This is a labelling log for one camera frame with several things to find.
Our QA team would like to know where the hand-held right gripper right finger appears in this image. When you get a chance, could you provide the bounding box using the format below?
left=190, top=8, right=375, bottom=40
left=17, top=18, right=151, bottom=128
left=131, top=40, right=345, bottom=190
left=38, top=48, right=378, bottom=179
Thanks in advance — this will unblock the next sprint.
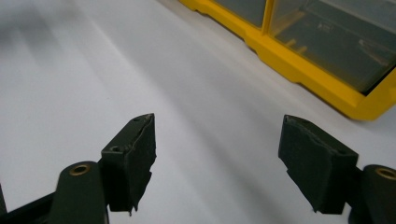
left=277, top=114, right=360, bottom=216

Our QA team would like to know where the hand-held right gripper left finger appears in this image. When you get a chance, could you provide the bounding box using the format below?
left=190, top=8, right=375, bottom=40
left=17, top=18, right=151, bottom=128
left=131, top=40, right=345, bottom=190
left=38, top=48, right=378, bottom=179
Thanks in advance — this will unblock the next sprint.
left=99, top=113, right=157, bottom=217

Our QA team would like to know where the yellow and black organizer box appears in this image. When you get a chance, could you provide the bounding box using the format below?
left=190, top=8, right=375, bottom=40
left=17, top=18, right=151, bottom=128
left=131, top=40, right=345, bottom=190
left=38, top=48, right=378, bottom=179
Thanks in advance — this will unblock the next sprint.
left=177, top=0, right=396, bottom=122

